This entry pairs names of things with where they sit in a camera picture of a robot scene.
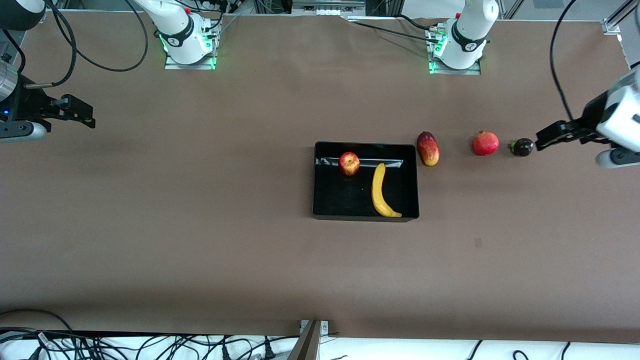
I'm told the yellow banana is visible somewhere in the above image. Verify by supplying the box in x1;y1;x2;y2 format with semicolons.
371;162;403;219

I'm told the red yellow apple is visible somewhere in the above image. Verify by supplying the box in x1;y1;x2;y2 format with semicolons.
338;151;361;177

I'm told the black plastic box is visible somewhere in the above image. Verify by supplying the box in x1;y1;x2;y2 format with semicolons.
312;141;420;223

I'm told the dark purple mangosteen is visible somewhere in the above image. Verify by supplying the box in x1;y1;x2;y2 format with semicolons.
508;138;535;158

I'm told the red pomegranate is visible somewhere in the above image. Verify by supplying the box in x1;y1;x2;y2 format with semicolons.
472;130;500;157

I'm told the red yellow mango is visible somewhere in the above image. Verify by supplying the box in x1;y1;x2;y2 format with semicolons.
416;131;441;167

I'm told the white power strip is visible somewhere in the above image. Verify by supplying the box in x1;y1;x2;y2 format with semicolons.
292;0;366;16

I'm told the brown table cover sheet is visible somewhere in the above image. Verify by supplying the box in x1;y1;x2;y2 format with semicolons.
0;11;640;343

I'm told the long looping black cable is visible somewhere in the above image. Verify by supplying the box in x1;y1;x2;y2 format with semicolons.
47;0;150;73

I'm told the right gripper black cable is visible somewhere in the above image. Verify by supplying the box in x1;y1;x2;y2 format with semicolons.
22;0;78;90

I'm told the aluminium frame corner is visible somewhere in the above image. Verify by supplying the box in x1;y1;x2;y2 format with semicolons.
602;0;640;36

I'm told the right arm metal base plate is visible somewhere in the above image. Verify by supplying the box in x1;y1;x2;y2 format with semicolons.
164;22;218;71

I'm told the thin black base cable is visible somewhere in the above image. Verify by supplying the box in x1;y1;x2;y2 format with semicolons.
345;14;446;46

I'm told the tangled black cable bundle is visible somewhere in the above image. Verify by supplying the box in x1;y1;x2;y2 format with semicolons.
0;309;301;360

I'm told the small metal bracket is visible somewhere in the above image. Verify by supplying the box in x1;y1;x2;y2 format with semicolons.
299;320;331;335

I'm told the aluminium profile post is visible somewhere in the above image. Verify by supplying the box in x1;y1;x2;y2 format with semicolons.
287;320;322;360

